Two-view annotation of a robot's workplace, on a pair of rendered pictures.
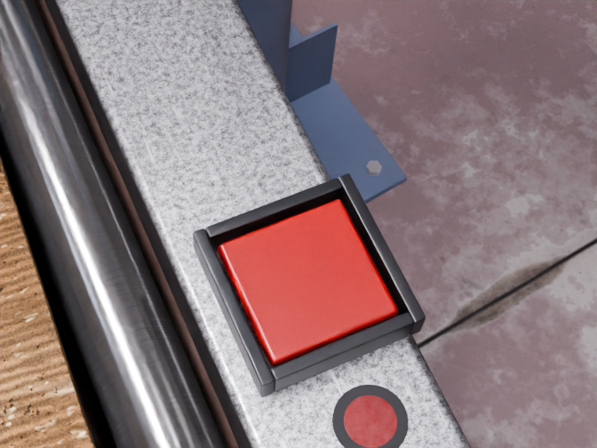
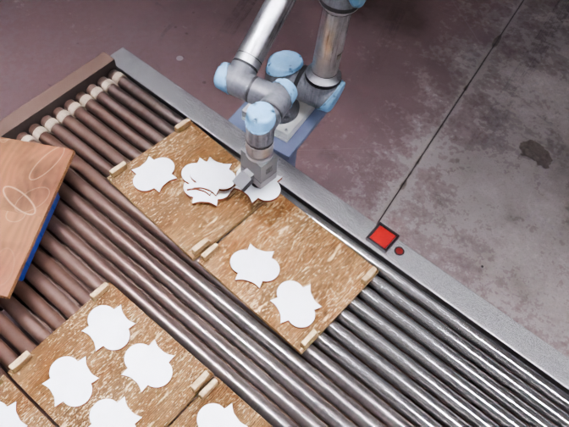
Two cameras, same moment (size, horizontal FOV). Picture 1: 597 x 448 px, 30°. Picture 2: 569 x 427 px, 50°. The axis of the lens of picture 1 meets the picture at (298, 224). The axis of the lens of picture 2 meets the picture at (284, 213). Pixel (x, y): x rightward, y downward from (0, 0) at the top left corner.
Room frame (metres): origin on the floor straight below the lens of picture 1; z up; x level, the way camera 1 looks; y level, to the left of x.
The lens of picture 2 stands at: (-0.58, 0.69, 2.55)
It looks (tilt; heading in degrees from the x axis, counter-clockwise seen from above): 57 degrees down; 335
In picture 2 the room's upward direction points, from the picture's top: 6 degrees clockwise
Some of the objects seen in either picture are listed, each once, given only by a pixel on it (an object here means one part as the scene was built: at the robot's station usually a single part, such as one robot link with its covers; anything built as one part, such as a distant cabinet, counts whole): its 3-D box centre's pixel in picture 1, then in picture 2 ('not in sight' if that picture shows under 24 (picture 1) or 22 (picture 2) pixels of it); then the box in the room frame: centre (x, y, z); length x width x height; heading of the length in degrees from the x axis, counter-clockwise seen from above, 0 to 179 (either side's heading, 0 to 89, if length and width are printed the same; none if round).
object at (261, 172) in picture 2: not in sight; (252, 165); (0.40, 0.35, 1.18); 0.12 x 0.09 x 0.16; 114
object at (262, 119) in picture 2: not in sight; (261, 124); (0.41, 0.33, 1.33); 0.09 x 0.08 x 0.11; 133
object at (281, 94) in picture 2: not in sight; (272, 97); (0.49, 0.27, 1.33); 0.11 x 0.11 x 0.08; 43
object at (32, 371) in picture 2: not in sight; (111, 372); (0.03, 0.86, 0.94); 0.41 x 0.35 x 0.04; 30
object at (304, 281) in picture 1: (306, 283); (382, 237); (0.19, -0.01, 0.92); 0.06 x 0.06 x 0.01; 30
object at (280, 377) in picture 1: (306, 282); (382, 237); (0.19, -0.01, 0.92); 0.08 x 0.08 x 0.02; 30
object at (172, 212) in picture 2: not in sight; (191, 185); (0.56, 0.50, 0.93); 0.41 x 0.35 x 0.02; 26
